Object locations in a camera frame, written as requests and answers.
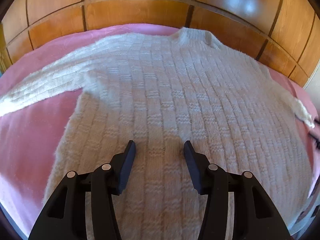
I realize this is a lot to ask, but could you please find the white knitted sweater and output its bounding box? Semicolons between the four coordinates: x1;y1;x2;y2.
1;28;313;239

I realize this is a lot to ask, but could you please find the pink bedspread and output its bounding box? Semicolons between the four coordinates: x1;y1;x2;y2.
1;24;319;234

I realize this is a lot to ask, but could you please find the wooden panelled wardrobe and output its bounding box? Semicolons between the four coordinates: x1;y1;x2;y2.
1;0;319;86

